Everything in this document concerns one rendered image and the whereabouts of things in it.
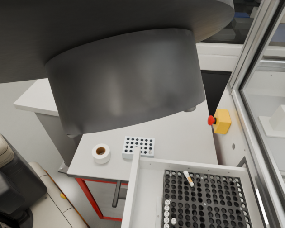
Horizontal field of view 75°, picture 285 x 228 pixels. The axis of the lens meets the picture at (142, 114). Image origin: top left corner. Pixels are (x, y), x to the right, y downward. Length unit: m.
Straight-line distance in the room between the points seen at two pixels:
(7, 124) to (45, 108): 1.28
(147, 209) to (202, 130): 0.45
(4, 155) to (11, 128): 1.29
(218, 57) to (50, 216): 1.29
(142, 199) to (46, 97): 0.76
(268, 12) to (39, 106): 1.01
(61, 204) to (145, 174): 0.74
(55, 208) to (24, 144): 0.91
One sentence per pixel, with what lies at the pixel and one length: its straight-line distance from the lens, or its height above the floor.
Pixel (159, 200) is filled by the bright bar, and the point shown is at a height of 0.85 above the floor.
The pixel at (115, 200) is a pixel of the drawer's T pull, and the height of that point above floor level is 0.91.
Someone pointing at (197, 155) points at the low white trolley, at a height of 0.76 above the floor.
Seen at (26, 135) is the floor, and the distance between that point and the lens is 2.10.
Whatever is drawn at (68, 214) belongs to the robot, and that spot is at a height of 0.28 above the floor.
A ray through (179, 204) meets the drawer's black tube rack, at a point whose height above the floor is 0.87.
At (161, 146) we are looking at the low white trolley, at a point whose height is 0.76.
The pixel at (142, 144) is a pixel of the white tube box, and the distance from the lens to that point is 0.77.
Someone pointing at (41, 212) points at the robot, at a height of 0.28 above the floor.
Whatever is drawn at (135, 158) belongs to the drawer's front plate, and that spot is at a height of 0.93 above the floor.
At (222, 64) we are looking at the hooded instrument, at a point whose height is 0.85.
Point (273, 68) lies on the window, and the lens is 0.61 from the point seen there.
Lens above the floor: 1.42
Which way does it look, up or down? 47 degrees down
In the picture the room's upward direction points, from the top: straight up
